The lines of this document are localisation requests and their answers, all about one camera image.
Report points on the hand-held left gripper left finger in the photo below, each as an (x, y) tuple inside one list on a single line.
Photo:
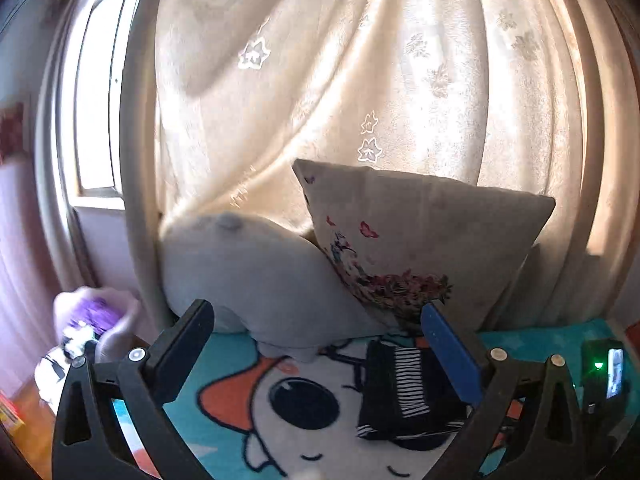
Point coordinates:
[(175, 360)]

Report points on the purple and white plush toy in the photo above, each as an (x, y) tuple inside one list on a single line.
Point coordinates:
[(100, 320)]

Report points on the cream floral cushion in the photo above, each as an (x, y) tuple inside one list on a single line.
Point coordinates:
[(440, 230)]

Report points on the beige patterned curtain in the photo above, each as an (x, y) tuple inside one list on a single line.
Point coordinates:
[(350, 60)]

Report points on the grey plush pillow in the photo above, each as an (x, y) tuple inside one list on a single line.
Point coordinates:
[(250, 275)]

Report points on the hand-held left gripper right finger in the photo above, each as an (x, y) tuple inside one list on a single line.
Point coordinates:
[(452, 355)]

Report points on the navy striped frog shirt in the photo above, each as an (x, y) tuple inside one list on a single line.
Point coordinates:
[(395, 395)]

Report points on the window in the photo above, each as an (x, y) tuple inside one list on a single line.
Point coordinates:
[(100, 110)]

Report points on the teal cartoon printed blanket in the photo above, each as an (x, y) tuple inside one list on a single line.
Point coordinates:
[(240, 425)]

